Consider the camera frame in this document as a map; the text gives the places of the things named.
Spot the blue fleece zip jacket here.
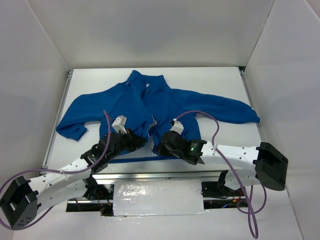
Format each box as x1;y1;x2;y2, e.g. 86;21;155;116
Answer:
56;70;260;148

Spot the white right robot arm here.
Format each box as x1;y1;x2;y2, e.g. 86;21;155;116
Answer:
155;131;289;196

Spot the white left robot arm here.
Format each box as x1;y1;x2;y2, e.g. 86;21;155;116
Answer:
0;130;147;231

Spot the white foil-taped board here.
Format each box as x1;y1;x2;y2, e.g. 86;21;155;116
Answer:
113;179;205;217

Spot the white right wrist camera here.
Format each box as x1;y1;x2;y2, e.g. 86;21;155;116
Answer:
170;119;184;135

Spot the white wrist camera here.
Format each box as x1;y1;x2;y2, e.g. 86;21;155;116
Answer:
111;115;127;135
170;119;184;135

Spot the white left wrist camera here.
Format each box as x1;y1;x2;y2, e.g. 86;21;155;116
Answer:
111;115;127;135

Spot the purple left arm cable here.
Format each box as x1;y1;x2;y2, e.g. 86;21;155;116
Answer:
0;109;112;230

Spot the aluminium front table rail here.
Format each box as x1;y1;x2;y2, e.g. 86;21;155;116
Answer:
96;159;231;179

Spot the aluminium table rail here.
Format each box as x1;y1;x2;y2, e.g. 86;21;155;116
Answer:
237;66;267;142
41;69;74;169
96;159;231;179

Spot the aluminium left table rail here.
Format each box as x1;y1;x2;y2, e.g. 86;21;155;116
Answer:
41;69;74;169

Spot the aluminium right table rail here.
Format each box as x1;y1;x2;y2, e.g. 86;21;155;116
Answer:
237;66;267;142

